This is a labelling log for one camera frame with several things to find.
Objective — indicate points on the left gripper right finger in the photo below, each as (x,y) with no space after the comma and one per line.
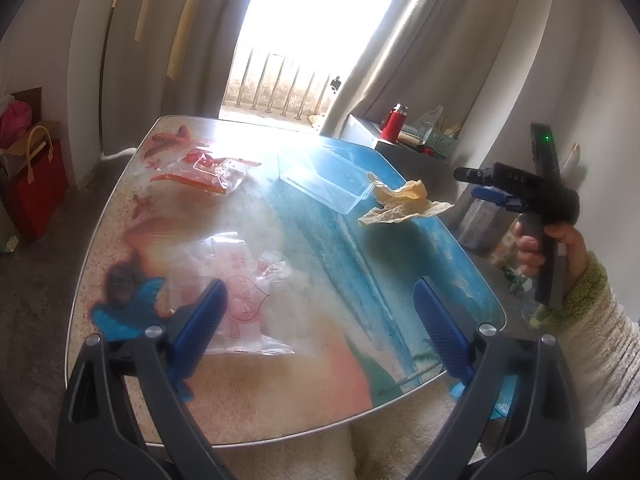
(517,416)

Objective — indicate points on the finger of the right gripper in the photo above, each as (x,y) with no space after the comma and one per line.
(499,198)
(477,176)

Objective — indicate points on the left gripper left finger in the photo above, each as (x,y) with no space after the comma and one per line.
(98,435)

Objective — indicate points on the brown paper bag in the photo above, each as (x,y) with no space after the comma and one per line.
(402,204)

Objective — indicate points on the clear plastic container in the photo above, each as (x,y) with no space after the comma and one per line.
(327,177)

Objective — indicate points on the clear cake wrapper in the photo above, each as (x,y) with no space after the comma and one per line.
(244,328)

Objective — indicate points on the right forearm knit sleeve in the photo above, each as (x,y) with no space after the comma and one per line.
(600,343)

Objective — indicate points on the grey side cabinet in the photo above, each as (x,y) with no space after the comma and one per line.
(438,176)

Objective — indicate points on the green utensil basket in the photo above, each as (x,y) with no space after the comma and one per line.
(443,138)

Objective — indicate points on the blue plastic basket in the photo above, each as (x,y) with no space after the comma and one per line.
(504,399)

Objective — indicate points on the red thermos bottle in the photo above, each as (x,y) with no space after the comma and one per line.
(394,123)

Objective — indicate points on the curtain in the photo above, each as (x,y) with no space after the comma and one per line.
(471,57)

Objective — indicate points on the red gift bag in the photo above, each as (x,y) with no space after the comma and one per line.
(34,193)

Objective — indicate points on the red clear snack wrapper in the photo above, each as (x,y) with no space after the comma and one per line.
(200,169)

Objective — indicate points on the cardboard box with pink bag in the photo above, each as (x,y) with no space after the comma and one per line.
(20,113)

